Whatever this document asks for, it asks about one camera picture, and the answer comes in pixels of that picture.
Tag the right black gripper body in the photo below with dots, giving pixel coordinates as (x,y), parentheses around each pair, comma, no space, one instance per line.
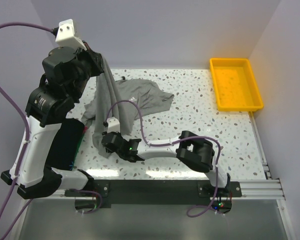
(118,134)

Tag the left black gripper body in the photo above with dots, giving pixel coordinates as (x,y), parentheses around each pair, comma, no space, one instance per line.
(89,66)

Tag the grey t shirt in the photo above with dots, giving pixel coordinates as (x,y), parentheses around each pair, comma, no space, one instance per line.
(122,99)

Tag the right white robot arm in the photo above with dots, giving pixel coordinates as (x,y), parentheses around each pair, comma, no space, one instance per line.
(199,153)

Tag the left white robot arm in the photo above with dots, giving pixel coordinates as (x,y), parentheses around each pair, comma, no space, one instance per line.
(45,112)

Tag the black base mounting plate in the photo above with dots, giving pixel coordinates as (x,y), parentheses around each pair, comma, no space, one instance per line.
(153,192)

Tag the yellow plastic bin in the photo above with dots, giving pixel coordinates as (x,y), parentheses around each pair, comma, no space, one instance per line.
(235,86)

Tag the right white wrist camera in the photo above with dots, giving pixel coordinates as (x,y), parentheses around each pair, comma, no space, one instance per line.
(112,124)

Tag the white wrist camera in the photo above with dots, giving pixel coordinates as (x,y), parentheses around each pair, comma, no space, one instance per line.
(112,124)
(67,35)

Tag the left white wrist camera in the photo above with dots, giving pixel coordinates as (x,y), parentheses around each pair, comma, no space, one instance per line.
(67,35)

